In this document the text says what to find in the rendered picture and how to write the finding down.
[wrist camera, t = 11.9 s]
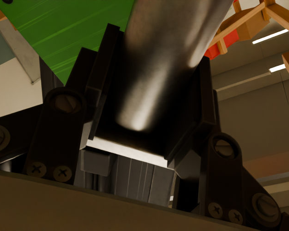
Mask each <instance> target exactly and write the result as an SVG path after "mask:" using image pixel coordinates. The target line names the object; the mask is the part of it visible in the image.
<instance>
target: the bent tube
mask: <svg viewBox="0 0 289 231"><path fill-rule="evenodd" d="M233 2H234V0H134V2H133V6H132V9H131V12H130V15H129V19H128V22H127V25H126V29H125V32H124V35H123V38H122V42H121V46H120V49H119V53H118V57H117V61H116V65H115V69H114V72H113V76H112V80H111V84H110V88H109V91H108V95H107V98H106V101H105V104H104V107H103V111H102V113H101V116H100V120H99V123H98V126H97V129H96V132H95V135H94V139H93V141H92V140H87V144H86V145H87V146H90V147H93V148H97V149H101V150H104V151H108V152H111V153H115V154H119V155H122V156H126V157H129V158H132V159H136V160H140V161H143V162H147V163H150V164H154V165H157V166H161V167H164V168H167V160H164V145H165V131H166V130H165V129H166V121H167V120H168V118H169V116H170V114H171V112H172V110H173V109H174V107H175V105H176V103H177V102H178V100H179V98H180V96H181V94H182V93H183V91H184V89H185V87H186V86H187V84H188V82H189V80H190V79H191V77H192V75H193V73H194V72H195V70H196V68H197V66H198V64H199V62H200V61H201V59H202V57H203V55H204V53H205V52H206V50H207V48H208V46H209V45H210V43H211V41H212V39H213V38H214V36H215V34H216V32H217V30H218V29H219V27H220V25H221V23H222V22H223V20H224V18H225V16H226V14H227V13H228V11H229V9H230V7H231V5H232V4H233Z"/></svg>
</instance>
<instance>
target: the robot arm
mask: <svg viewBox="0 0 289 231"><path fill-rule="evenodd" d="M123 34H124V32H123V31H120V27H119V26H116V25H113V24H110V23H108V24H107V27H106V30H105V33H104V36H103V39H102V41H101V44H100V47H99V50H98V52H97V51H94V50H91V49H87V48H84V47H82V48H81V50H80V52H79V54H78V57H77V59H76V62H75V64H74V66H73V69H72V71H71V73H70V76H69V78H68V80H67V83H66V85H65V87H57V88H54V89H52V90H50V91H49V92H48V93H47V95H46V97H45V99H44V102H43V104H39V105H36V106H33V107H30V108H27V109H24V110H21V111H17V112H14V113H11V114H8V115H5V116H2V117H0V231H289V215H288V214H287V213H286V212H282V213H281V212H280V208H279V206H278V204H277V203H276V201H275V200H274V199H273V197H272V196H271V195H270V194H269V193H268V192H267V191H266V190H265V189H264V188H263V187H262V186H261V184H260V183H259V182H258V181H257V180H256V179H255V178H254V177H253V176H252V175H251V174H250V173H249V172H248V171H247V170H246V169H245V168H244V167H243V162H242V151H241V148H240V146H239V144H238V143H237V141H236V140H235V139H234V138H233V137H231V136H230V135H228V134H226V133H223V132H222V129H221V121H220V113H219V105H218V97H217V91H216V90H215V89H213V87H212V78H211V65H210V58H209V57H206V56H203V57H202V59H201V61H200V62H199V64H198V66H197V68H196V70H195V72H194V73H193V75H192V77H191V79H190V80H189V82H188V84H187V86H186V87H185V89H184V91H183V93H182V94H181V96H180V98H179V100H178V102H177V103H176V105H175V107H174V109H173V110H172V112H171V114H170V116H169V118H168V120H167V121H166V129H165V130H166V131H165V145H164V160H167V168H169V169H173V170H174V171H175V172H176V173H177V176H176V181H175V187H174V194H173V201H172V208H169V207H165V206H160V205H157V204H152V203H147V202H143V201H139V200H135V199H131V198H126V197H121V196H117V195H113V194H109V193H105V192H99V191H96V190H91V189H87V188H83V187H78V186H74V179H75V174H76V168H77V162H78V155H79V150H81V149H83V148H85V147H86V144H87V140H92V141H93V139H94V135H95V132H96V129H97V126H98V123H99V120H100V116H101V113H102V111H103V107H104V104H105V101H106V98H107V95H108V91H109V88H110V84H111V80H112V76H113V72H114V69H115V65H116V61H117V57H118V53H119V49H120V46H121V42H122V38H123Z"/></svg>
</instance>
